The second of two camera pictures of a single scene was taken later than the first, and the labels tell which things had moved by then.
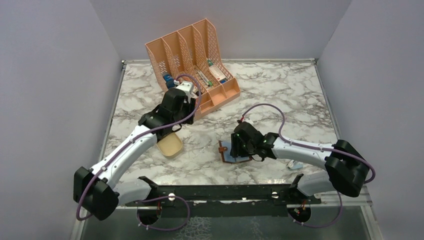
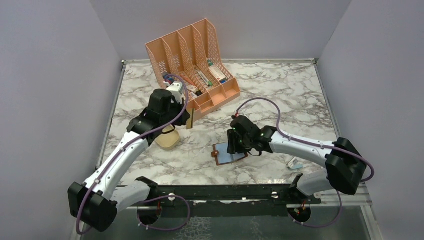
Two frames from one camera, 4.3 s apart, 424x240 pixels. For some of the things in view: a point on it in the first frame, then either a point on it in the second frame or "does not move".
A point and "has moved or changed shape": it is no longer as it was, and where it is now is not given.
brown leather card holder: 225,149 has moved or changed shape
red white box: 217,74 does not move
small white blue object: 295,164 does not move
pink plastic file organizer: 193,54 does not move
